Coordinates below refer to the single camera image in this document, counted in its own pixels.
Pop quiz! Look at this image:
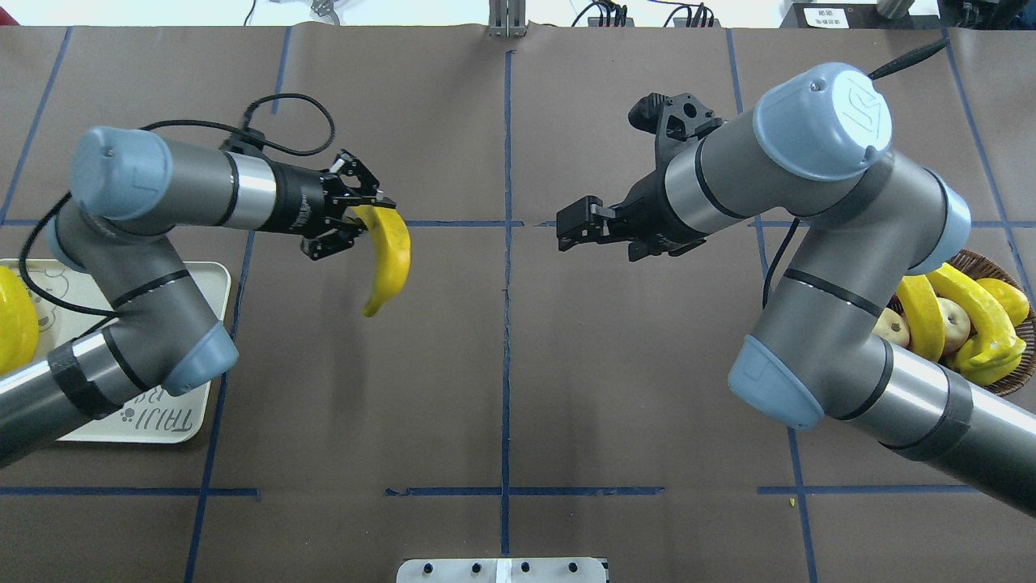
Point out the black label box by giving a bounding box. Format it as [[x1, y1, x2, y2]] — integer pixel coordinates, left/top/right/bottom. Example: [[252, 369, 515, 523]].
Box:
[[779, 2, 885, 30]]

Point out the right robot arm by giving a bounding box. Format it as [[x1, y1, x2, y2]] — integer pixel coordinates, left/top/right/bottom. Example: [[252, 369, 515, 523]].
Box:
[[555, 62, 1035, 514]]

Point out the small pale apple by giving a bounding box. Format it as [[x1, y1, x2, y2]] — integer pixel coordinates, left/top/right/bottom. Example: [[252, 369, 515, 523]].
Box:
[[937, 296, 972, 355]]

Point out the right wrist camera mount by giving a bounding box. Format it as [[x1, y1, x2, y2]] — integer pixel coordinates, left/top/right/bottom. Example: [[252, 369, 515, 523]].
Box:
[[626, 92, 724, 168]]

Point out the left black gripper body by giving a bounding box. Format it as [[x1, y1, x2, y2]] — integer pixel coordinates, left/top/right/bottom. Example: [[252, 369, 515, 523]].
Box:
[[267, 162, 346, 239]]

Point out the white bear tray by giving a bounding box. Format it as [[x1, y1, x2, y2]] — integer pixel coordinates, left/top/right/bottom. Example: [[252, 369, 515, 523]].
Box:
[[27, 259, 231, 445]]

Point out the yellow banana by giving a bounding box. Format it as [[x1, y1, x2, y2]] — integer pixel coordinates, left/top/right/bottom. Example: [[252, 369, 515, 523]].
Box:
[[926, 263, 1026, 370], [895, 275, 946, 362], [1, 266, 40, 376], [352, 204, 412, 317]]

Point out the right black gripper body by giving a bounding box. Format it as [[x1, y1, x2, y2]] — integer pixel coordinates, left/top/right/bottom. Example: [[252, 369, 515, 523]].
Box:
[[608, 170, 707, 262]]

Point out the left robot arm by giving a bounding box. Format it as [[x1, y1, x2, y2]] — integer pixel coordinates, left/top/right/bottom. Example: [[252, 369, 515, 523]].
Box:
[[1, 126, 411, 466]]

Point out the wicker fruit basket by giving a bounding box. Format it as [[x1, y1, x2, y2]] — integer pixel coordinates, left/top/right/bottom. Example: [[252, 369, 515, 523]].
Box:
[[886, 249, 1036, 398]]

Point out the aluminium frame post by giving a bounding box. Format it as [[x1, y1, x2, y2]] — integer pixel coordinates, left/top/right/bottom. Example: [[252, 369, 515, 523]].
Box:
[[487, 0, 528, 38]]

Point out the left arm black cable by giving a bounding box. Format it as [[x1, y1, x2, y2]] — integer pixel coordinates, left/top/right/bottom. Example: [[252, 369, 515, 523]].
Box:
[[18, 93, 337, 318]]

